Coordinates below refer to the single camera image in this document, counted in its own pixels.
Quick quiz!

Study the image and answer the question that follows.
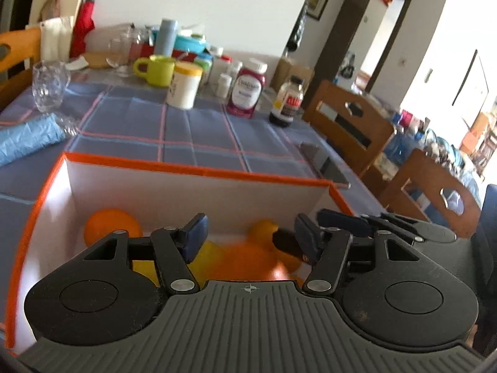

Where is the white canister yellow lid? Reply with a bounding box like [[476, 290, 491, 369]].
[[166, 62, 203, 110]]

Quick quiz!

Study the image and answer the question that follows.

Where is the orange cardboard box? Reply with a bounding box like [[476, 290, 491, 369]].
[[4, 153, 351, 353]]

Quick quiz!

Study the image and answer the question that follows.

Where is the yellow-green mug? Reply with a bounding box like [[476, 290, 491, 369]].
[[133, 55, 176, 88]]

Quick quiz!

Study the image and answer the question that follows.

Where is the green lid white bottle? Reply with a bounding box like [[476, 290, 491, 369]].
[[194, 52, 213, 87]]

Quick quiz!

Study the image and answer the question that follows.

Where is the clear wine glass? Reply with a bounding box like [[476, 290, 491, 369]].
[[106, 30, 135, 77]]

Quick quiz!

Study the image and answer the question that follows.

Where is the purple Centrum vitamin bottle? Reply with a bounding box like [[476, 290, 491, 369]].
[[227, 58, 268, 119]]

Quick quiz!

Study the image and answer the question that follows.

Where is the small white pill bottle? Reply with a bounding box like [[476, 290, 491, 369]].
[[216, 73, 232, 99]]

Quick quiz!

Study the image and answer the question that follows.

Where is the clear drinking glass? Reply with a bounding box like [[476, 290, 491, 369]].
[[32, 61, 71, 113]]

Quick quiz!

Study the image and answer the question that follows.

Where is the teal plastic container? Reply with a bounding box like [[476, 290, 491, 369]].
[[173, 35, 207, 54]]

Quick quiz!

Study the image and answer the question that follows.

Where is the cardboard box against wall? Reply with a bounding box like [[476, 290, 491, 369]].
[[270, 57, 314, 93]]

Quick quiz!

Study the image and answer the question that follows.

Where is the large orange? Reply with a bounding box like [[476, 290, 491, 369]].
[[207, 242, 290, 281]]

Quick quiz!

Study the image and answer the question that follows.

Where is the blue plaid tablecloth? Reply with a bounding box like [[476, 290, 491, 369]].
[[1, 77, 383, 346]]

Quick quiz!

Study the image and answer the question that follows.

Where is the folded blue cloth roll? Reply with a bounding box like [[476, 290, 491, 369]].
[[0, 113, 77, 166]]

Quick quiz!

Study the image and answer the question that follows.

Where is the red folded umbrella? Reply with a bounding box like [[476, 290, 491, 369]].
[[70, 0, 95, 58]]

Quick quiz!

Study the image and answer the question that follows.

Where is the yellow lemon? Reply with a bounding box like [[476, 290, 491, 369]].
[[188, 241, 223, 286], [131, 260, 160, 287]]

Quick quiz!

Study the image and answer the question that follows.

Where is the brown wooden chair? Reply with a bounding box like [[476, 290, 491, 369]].
[[303, 80, 394, 178], [378, 149, 481, 238]]

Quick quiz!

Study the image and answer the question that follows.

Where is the black smartphone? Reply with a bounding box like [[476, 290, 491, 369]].
[[299, 142, 350, 189]]

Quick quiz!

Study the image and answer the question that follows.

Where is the dark brown medicine bottle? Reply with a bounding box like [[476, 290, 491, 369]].
[[269, 75, 303, 127]]

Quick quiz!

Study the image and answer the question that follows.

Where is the light blue thermos bottle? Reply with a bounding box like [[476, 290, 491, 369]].
[[154, 19, 179, 57]]

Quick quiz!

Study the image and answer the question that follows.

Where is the orange wooden chair left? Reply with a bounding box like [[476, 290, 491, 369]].
[[0, 28, 41, 110]]

